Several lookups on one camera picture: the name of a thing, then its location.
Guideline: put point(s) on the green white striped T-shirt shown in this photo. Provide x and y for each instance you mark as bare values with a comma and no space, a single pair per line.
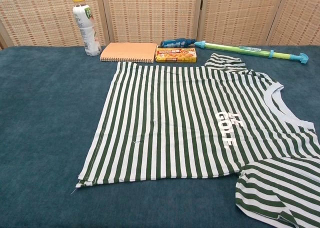
162,117

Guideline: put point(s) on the yellow curry box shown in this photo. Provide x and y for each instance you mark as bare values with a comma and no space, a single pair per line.
175,54

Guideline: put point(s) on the orange spiral notebook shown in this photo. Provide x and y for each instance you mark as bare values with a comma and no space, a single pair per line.
127,51

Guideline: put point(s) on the blue tube bottle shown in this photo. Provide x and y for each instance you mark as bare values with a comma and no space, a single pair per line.
175,42

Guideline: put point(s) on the green blue water pump toy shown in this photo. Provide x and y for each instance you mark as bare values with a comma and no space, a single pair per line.
225,47

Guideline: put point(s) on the woven bamboo folding screen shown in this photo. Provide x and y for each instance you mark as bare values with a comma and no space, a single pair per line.
150,12

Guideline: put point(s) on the white drink bottle yellow cap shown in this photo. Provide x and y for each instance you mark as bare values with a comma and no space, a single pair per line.
86,30

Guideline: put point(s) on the blue table cover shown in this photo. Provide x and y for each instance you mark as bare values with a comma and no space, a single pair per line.
50,112

